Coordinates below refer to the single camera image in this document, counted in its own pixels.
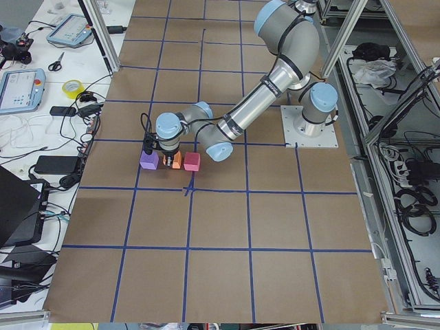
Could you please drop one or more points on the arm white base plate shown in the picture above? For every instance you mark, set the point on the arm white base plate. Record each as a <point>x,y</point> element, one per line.
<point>302,134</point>

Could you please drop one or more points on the pink foam cube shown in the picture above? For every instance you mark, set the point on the pink foam cube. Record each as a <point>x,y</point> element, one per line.
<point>192,161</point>

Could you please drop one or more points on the black laptop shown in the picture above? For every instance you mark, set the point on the black laptop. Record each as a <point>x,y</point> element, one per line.
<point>23,203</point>

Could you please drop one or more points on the black power adapter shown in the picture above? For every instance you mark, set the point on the black power adapter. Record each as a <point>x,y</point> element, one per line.
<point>56,165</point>

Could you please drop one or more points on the aluminium frame post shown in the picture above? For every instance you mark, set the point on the aluminium frame post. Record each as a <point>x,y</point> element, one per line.
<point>99,30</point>

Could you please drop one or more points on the orange foam cube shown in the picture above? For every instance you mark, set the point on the orange foam cube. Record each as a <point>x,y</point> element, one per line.
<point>177,160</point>

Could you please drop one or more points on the blue teach pendant far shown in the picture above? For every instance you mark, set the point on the blue teach pendant far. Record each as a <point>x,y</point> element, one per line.
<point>73,31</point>

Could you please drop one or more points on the purple foam cube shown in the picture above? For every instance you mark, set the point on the purple foam cube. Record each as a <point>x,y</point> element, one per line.
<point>149,161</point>

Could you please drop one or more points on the white crumpled cloth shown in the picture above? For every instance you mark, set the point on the white crumpled cloth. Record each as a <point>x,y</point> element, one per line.
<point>376,73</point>

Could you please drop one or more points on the blue teach pendant near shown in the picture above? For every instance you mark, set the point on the blue teach pendant near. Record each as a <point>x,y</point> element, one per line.
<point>22,90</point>

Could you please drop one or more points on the blue teach pendant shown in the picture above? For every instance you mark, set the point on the blue teach pendant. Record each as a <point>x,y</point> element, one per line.
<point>22,90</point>
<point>73,31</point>

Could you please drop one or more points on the black handled scissors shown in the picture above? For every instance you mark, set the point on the black handled scissors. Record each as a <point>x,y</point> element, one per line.
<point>56,65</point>

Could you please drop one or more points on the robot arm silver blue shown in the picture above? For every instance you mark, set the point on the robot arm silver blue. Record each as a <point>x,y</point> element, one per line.
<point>289,34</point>

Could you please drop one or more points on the yellow tape roll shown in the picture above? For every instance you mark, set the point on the yellow tape roll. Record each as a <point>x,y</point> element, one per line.
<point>73,88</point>

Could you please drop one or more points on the black power strip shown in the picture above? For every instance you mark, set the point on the black power strip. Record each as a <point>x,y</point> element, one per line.
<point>87,140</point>

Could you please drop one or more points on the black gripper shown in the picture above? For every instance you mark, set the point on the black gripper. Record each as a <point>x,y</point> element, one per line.
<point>168,153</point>

